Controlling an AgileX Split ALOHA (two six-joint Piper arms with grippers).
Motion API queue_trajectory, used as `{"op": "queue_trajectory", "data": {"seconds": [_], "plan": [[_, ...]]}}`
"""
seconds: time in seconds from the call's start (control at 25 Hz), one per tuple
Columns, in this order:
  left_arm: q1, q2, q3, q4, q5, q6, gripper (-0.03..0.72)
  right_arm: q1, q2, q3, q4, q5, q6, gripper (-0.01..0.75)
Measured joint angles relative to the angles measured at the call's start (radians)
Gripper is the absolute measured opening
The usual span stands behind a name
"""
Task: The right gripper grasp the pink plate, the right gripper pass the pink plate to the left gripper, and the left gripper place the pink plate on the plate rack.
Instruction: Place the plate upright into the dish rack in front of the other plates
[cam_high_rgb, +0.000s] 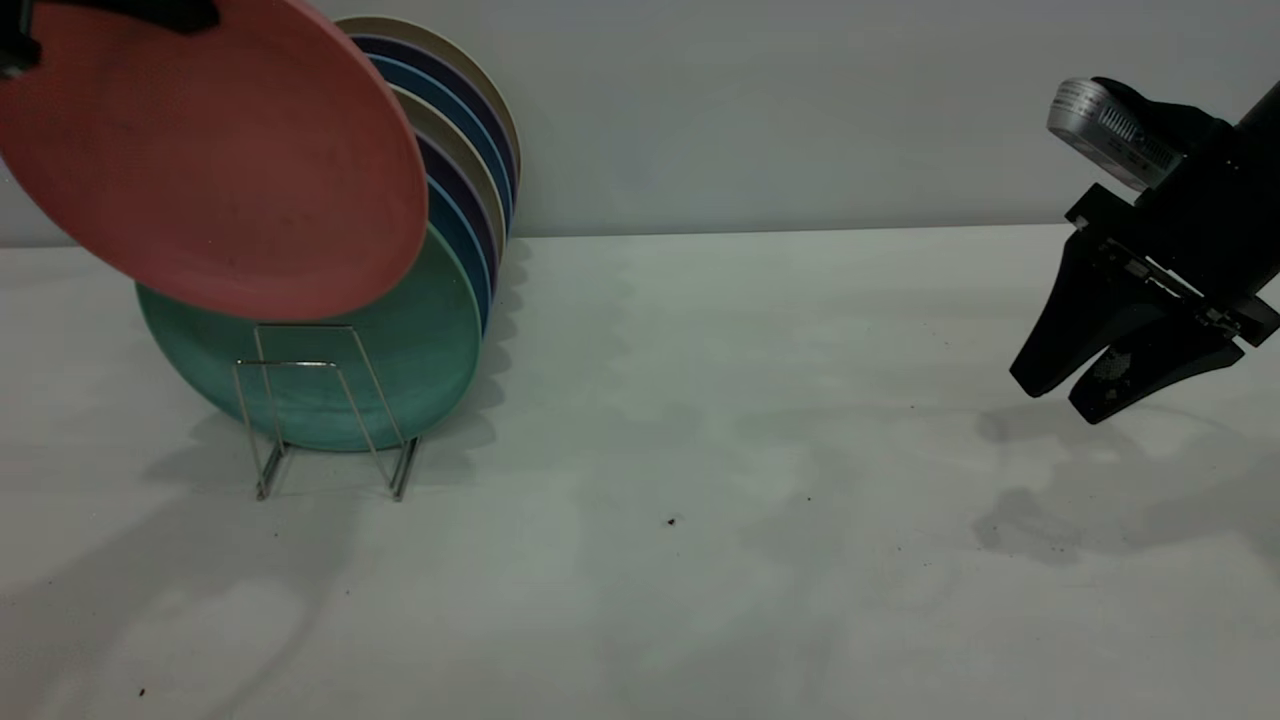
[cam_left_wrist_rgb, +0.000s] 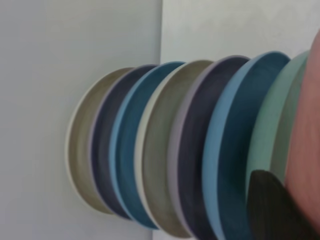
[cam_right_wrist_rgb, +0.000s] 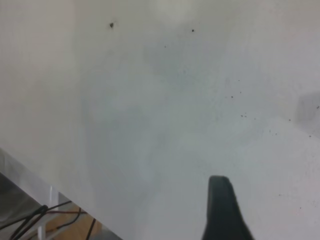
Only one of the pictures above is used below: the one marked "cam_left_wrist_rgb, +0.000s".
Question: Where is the pink plate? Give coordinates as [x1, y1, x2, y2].
[283, 28, 320, 227]

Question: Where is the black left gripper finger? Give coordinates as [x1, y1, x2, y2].
[245, 169, 320, 240]

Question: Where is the beige plate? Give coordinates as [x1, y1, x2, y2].
[64, 66, 136, 216]
[133, 59, 213, 238]

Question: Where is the purple plate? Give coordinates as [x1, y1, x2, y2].
[166, 55, 251, 240]
[87, 64, 158, 221]

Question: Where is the green plate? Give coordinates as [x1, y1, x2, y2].
[244, 49, 312, 191]

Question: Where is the blue plate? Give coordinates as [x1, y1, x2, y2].
[201, 50, 292, 240]
[108, 61, 187, 230]

